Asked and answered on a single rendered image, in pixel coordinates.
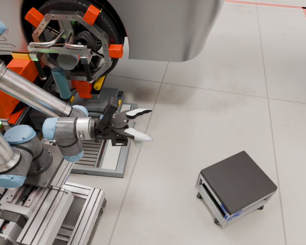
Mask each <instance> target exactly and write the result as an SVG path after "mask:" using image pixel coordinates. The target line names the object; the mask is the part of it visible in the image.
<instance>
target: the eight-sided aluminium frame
mask: <svg viewBox="0 0 306 245"><path fill-rule="evenodd" d="M84 16H85V13H83V12H82V11H63V10H49V11H48V12H47V13H46V14H45V15H44V17H43V19H42V20H41V22H40V23H39V25H38V26H37V28H36V29H35V31H34V32H33V34H32V36H33V39H34V41H35V42H44V39H43V36H42V32H43V31H44V29H45V28H46V26H47V25H48V23H49V22H50V20H70V21H78V22H80V23H81V24H82V25H83V26H85V27H86V28H87V29H88V30H89V31H91V33H92V34H94V35H95V36H96V37H97V38H98V39H99V40H101V41H102V48H103V54H104V60H105V62H104V63H103V64H102V65H101V66H100V67H99V68H98V69H97V70H96V71H95V72H94V73H91V76H92V78H93V81H95V80H97V79H98V78H99V77H100V76H101V75H102V74H103V73H104V72H105V71H106V70H108V69H109V68H110V67H111V65H112V58H111V57H109V50H108V49H109V47H110V41H109V35H108V34H107V33H106V32H105V31H104V30H103V29H101V28H100V27H99V26H98V25H97V24H96V23H93V25H90V24H89V23H87V22H86V21H84V20H83V18H84ZM41 60H42V62H43V63H45V65H47V66H49V67H50V68H52V69H53V68H55V67H60V66H59V65H58V63H57V61H55V60H54V59H53V58H51V57H50V56H49V53H48V52H44V54H43V56H42V57H41ZM64 73H65V76H66V79H67V80H71V79H72V80H79V81H87V78H86V74H85V72H73V71H69V70H66V69H64Z"/></svg>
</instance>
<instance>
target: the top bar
mask: <svg viewBox="0 0 306 245"><path fill-rule="evenodd" d="M27 50H28V51H29V52H41V53H64V54H80V55H92V49H87V51H82V49H73V48H66V47H49V46H46V47H40V46H36V47H35V48H30V46H29V45H28V47H27Z"/></svg>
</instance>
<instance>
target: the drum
mask: <svg viewBox="0 0 306 245"><path fill-rule="evenodd" d="M80 57H81V55H80V54H64V53H59V54H58V57H57V63H58V65H59V66H60V67H62V68H63V69H66V70H72V69H74V68H75V66H76V65H77V64H78V62H79V60H80Z"/></svg>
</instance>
